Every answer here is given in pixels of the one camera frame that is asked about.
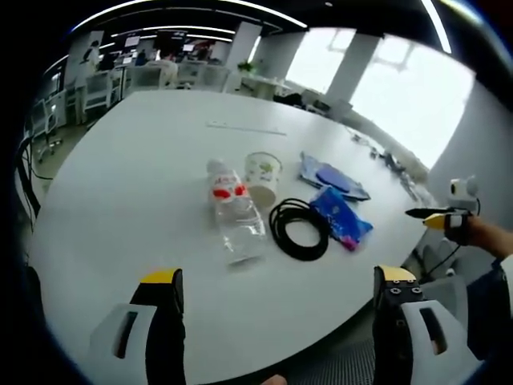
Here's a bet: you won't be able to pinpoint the person's right hand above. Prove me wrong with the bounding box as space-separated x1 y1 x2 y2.
467 216 513 258

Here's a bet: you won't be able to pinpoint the black floor cables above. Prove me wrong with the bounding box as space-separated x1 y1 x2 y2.
14 135 52 232

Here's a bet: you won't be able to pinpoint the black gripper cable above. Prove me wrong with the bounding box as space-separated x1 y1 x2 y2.
424 198 483 278

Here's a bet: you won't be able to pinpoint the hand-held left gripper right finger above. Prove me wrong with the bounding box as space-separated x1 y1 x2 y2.
372 264 483 385

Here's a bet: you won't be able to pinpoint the blue tissue packet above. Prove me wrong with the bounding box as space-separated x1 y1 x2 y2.
309 185 374 253

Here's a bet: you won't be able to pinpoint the white printed paper cup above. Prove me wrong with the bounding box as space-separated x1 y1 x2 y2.
243 151 284 208

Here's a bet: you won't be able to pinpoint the grey chair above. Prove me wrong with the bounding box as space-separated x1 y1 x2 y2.
412 236 470 312

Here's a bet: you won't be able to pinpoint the white table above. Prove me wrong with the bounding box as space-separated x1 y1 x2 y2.
28 89 438 385

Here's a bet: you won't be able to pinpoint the blue grey pouch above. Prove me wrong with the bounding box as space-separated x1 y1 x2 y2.
297 151 372 202

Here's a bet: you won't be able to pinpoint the small dark table clutter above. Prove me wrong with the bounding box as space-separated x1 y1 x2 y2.
349 130 436 201

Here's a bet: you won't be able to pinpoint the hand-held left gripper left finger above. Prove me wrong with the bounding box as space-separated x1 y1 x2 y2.
88 268 187 385

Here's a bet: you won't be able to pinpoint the clear plastic water bottle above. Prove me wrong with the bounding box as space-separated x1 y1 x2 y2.
205 157 269 266

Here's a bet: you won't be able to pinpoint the green potted plant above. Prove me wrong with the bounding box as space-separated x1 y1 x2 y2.
236 59 260 76

